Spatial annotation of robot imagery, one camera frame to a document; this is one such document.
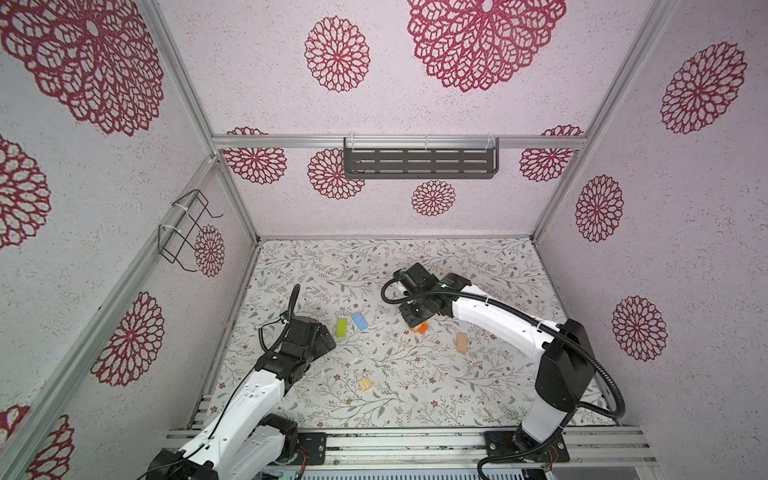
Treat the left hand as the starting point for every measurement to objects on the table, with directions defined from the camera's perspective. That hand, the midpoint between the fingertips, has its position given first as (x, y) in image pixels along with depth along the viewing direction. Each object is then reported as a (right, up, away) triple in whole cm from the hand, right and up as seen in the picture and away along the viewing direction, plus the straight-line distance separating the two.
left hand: (317, 346), depth 85 cm
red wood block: (+30, +4, +6) cm, 31 cm away
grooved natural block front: (+14, -10, -2) cm, 17 cm away
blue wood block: (+11, +5, +12) cm, 17 cm away
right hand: (+26, +11, -1) cm, 28 cm away
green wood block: (+6, +3, +10) cm, 12 cm away
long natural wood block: (+43, -1, +7) cm, 44 cm away
